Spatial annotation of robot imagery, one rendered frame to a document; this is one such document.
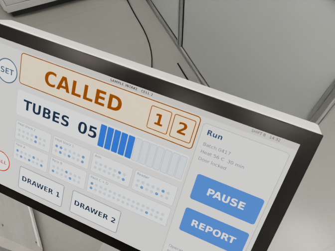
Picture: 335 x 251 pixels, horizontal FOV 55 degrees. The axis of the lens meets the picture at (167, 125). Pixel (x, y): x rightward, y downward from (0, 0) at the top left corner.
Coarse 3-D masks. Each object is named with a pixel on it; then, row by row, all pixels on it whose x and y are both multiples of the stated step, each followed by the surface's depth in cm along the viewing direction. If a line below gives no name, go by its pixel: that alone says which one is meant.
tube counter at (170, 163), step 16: (80, 128) 50; (96, 128) 49; (112, 128) 48; (96, 144) 50; (112, 144) 49; (128, 144) 48; (144, 144) 47; (144, 160) 48; (160, 160) 47; (176, 160) 46; (176, 176) 47
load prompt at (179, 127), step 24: (24, 72) 50; (48, 72) 49; (72, 72) 48; (72, 96) 49; (96, 96) 48; (120, 96) 46; (144, 96) 45; (120, 120) 47; (144, 120) 46; (168, 120) 45; (192, 120) 44; (192, 144) 45
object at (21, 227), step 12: (0, 204) 116; (12, 204) 128; (0, 216) 111; (12, 216) 122; (24, 216) 136; (0, 228) 106; (12, 228) 118; (24, 228) 130; (36, 228) 144; (0, 240) 105; (12, 240) 111; (24, 240) 123; (36, 240) 139
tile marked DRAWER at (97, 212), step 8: (72, 192) 54; (72, 200) 55; (80, 200) 54; (88, 200) 54; (96, 200) 53; (72, 208) 55; (80, 208) 55; (88, 208) 54; (96, 208) 54; (104, 208) 53; (112, 208) 53; (80, 216) 55; (88, 216) 55; (96, 216) 54; (104, 216) 54; (112, 216) 53; (120, 216) 53; (96, 224) 55; (104, 224) 54; (112, 224) 54
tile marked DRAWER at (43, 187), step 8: (24, 168) 56; (24, 176) 57; (32, 176) 56; (40, 176) 56; (24, 184) 57; (32, 184) 57; (40, 184) 56; (48, 184) 56; (56, 184) 55; (32, 192) 57; (40, 192) 57; (48, 192) 56; (56, 192) 56; (48, 200) 57; (56, 200) 56
